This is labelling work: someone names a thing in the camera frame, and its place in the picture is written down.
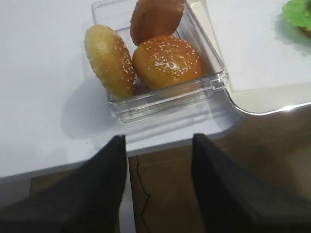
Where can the clear bin with buns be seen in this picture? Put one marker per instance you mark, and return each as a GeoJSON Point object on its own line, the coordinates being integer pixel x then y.
{"type": "Point", "coordinates": [117, 14]}

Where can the sesame seed top bun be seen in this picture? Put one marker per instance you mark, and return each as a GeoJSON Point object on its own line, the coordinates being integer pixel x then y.
{"type": "Point", "coordinates": [166, 60]}

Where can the pale sesame bun on edge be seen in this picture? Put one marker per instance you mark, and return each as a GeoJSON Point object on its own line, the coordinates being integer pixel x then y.
{"type": "Point", "coordinates": [111, 61]}

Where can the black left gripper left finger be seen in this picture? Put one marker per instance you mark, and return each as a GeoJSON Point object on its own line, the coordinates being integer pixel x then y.
{"type": "Point", "coordinates": [86, 201]}

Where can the silver metal serving tray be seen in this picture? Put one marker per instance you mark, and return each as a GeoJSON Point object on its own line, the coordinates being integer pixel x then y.
{"type": "Point", "coordinates": [260, 101]}

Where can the plain brown bun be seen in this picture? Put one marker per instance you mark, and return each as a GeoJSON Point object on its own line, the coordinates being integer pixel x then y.
{"type": "Point", "coordinates": [151, 18]}

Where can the white paper sheet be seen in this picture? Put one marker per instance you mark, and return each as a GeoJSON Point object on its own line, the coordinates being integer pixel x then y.
{"type": "Point", "coordinates": [259, 48]}

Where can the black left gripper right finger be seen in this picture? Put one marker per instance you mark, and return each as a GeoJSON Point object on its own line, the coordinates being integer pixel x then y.
{"type": "Point", "coordinates": [233, 200]}

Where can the green lettuce leaf on bun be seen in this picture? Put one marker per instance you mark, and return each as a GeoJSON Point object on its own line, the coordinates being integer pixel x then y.
{"type": "Point", "coordinates": [298, 13]}

